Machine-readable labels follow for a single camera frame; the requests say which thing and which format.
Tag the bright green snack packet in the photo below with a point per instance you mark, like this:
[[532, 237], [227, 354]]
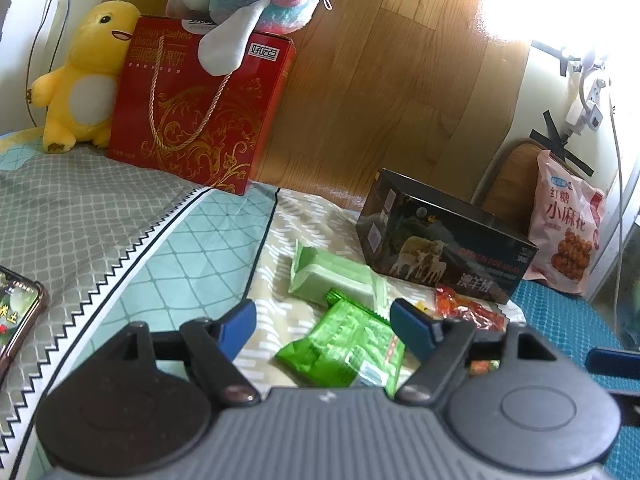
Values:
[[345, 345]]

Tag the smartphone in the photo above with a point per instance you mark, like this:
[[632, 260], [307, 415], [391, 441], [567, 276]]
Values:
[[15, 320]]

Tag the black tape strips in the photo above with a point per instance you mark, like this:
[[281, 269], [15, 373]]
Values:
[[555, 135]]

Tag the blue ribbed mat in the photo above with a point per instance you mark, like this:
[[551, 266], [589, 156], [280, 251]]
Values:
[[550, 310]]

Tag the pale green snack packet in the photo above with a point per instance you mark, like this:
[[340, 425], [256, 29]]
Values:
[[325, 275]]

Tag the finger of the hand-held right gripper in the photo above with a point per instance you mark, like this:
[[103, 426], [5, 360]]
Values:
[[615, 361]]

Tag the black cardboard box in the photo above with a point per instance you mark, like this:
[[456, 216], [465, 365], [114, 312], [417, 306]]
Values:
[[450, 255]]

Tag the pink snack bag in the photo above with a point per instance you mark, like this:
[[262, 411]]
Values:
[[565, 220]]

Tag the white power strip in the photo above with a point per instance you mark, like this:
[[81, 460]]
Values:
[[587, 105]]

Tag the small colourful candy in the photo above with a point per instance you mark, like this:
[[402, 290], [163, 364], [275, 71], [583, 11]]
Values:
[[482, 366]]

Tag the red gift box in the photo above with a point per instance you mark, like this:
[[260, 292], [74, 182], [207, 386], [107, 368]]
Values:
[[175, 125]]

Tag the yellow plush toy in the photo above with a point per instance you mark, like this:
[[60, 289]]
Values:
[[87, 60]]

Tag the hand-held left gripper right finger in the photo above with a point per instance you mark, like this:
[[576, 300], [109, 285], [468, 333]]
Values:
[[407, 325]]

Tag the red snack packet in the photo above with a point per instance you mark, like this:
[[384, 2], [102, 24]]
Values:
[[465, 310]]

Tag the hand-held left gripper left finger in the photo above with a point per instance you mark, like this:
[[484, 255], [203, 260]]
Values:
[[241, 322]]

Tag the beige patterned bedsheet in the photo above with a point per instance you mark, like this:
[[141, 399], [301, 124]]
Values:
[[310, 220]]

